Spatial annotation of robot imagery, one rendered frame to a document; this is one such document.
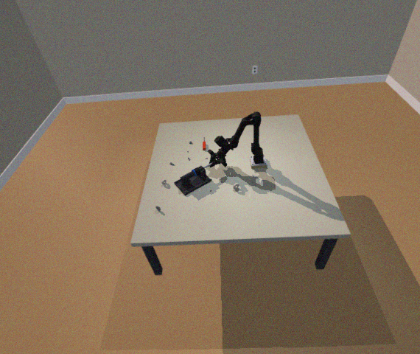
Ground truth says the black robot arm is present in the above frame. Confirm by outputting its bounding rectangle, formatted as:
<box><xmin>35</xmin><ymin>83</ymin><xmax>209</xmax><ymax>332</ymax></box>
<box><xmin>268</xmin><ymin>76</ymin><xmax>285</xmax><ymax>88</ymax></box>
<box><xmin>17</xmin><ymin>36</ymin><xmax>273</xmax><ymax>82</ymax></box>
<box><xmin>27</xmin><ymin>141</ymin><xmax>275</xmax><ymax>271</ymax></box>
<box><xmin>214</xmin><ymin>111</ymin><xmax>264</xmax><ymax>164</ymax></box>

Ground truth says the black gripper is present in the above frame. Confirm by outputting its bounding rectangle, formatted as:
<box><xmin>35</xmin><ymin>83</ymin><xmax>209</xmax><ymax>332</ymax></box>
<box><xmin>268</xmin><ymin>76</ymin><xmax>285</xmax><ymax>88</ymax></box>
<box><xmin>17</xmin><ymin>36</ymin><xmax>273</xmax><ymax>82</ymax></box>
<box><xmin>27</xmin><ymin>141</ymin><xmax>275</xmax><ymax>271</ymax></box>
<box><xmin>207</xmin><ymin>148</ymin><xmax>227</xmax><ymax>167</ymax></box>

